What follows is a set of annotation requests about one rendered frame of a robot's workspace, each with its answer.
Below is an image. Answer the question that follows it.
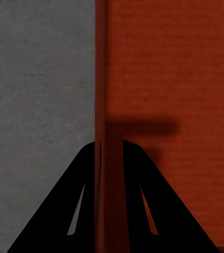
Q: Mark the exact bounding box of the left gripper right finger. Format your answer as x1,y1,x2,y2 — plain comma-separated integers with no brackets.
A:
123,140,220,253

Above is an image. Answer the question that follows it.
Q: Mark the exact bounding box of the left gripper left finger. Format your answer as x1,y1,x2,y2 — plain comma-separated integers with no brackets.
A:
7,142,95,253

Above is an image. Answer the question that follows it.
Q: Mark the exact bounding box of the storage box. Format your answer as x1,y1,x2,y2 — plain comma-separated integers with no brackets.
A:
94,0,224,253

